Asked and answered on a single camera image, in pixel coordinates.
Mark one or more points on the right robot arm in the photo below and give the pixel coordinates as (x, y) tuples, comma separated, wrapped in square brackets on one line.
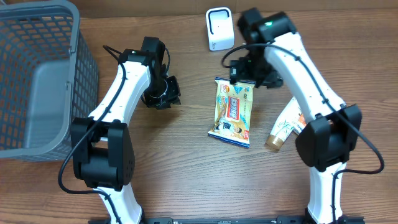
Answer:
[(277, 56)]

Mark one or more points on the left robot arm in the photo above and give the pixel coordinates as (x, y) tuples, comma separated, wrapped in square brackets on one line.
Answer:
[(102, 151)]

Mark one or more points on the dark grey plastic basket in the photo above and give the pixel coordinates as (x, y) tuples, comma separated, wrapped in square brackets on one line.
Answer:
[(49, 77)]

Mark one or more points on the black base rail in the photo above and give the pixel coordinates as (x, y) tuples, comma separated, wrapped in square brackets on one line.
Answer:
[(278, 220)]

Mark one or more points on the yellow snack bag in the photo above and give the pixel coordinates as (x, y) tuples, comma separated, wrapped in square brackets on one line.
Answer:
[(233, 108)]

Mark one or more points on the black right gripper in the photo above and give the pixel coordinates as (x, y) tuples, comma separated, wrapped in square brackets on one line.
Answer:
[(239, 70)]

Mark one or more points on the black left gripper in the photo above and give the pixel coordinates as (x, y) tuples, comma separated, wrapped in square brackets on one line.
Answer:
[(172, 98)]

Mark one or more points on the small orange packet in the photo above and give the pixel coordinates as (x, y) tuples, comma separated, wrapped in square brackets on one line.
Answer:
[(299, 124)]

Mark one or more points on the white barcode scanner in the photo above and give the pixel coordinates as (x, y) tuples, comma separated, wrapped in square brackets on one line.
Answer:
[(219, 24)]

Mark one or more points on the white bamboo print tube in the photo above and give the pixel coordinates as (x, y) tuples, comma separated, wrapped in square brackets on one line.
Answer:
[(284, 125)]

